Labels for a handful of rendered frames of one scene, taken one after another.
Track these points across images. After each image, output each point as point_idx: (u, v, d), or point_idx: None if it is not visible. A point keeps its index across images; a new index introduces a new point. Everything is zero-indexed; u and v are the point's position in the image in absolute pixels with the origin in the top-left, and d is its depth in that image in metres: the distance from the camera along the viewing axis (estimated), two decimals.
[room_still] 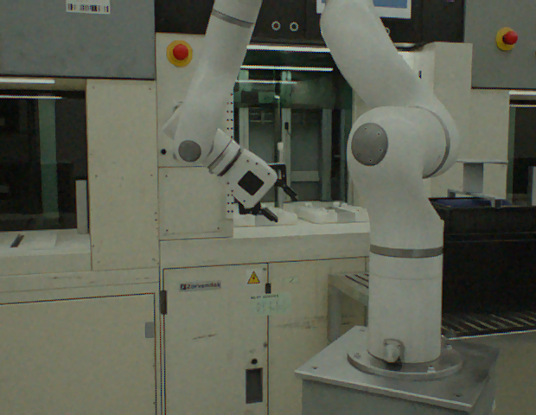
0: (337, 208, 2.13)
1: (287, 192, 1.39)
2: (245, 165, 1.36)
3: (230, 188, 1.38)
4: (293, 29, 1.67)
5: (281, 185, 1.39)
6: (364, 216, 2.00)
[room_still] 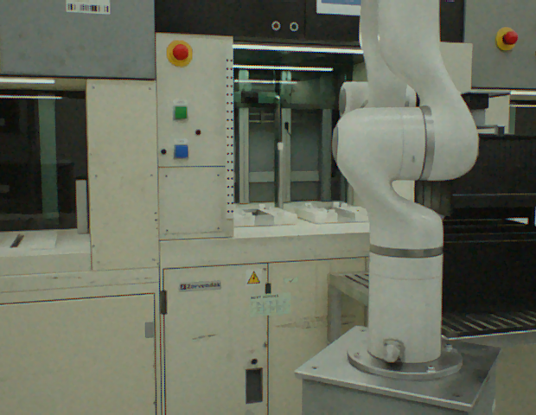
0: (337, 208, 2.13)
1: (475, 108, 1.43)
2: None
3: None
4: (293, 29, 1.67)
5: (467, 107, 1.42)
6: (364, 216, 2.00)
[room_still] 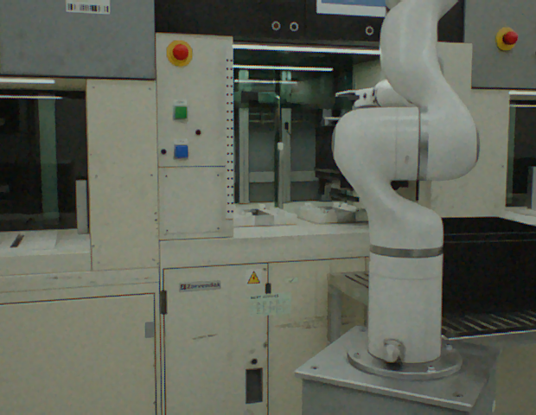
0: (337, 208, 2.13)
1: None
2: None
3: (366, 105, 1.73)
4: (293, 29, 1.67)
5: None
6: (364, 216, 2.00)
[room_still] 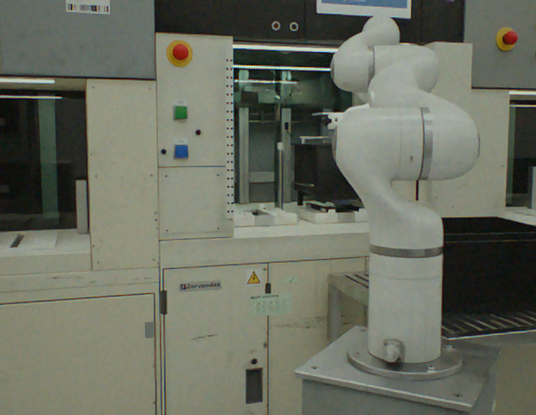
0: (337, 208, 2.13)
1: None
2: None
3: None
4: (293, 29, 1.67)
5: None
6: (364, 216, 2.00)
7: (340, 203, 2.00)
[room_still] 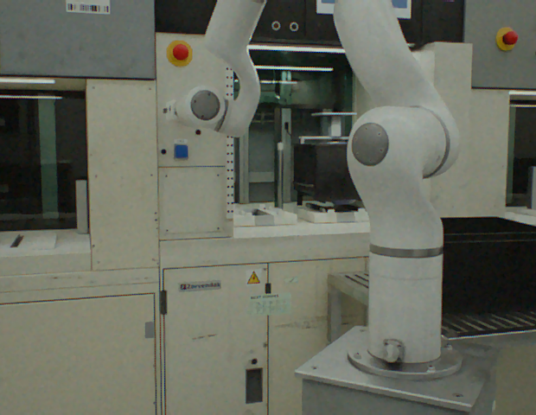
0: (336, 208, 2.13)
1: None
2: None
3: (174, 120, 1.46)
4: (293, 29, 1.67)
5: None
6: (363, 216, 2.00)
7: (339, 203, 2.00)
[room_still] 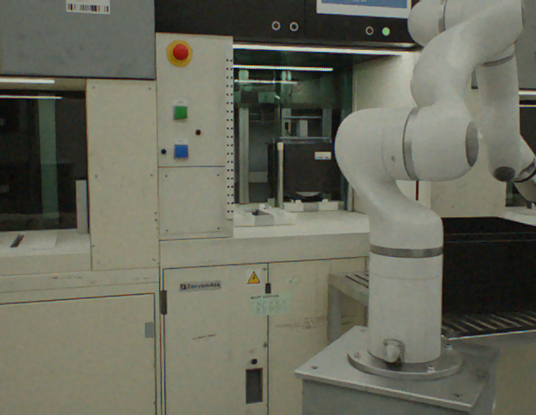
0: (305, 200, 2.43)
1: None
2: None
3: None
4: (293, 29, 1.67)
5: None
6: (327, 206, 2.30)
7: (305, 194, 2.30)
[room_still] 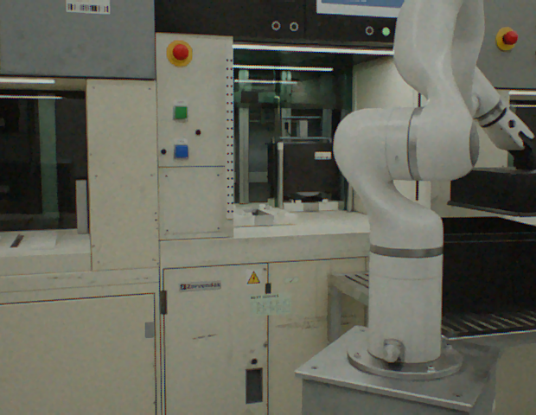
0: (305, 200, 2.43)
1: None
2: None
3: (517, 118, 1.52)
4: (293, 29, 1.67)
5: None
6: (327, 206, 2.30)
7: (305, 194, 2.30)
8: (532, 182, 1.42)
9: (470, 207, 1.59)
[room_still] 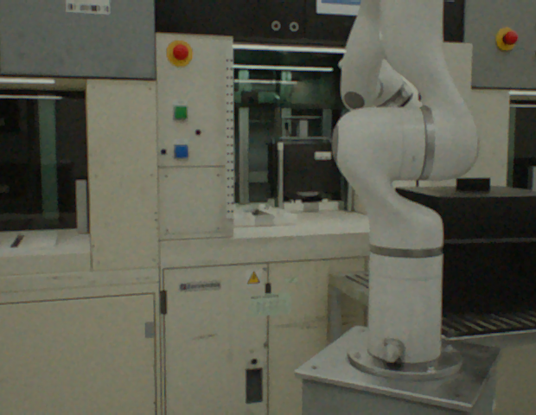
0: (305, 200, 2.43)
1: None
2: None
3: None
4: (293, 29, 1.67)
5: None
6: (327, 206, 2.30)
7: (305, 194, 2.30)
8: (456, 207, 1.31)
9: None
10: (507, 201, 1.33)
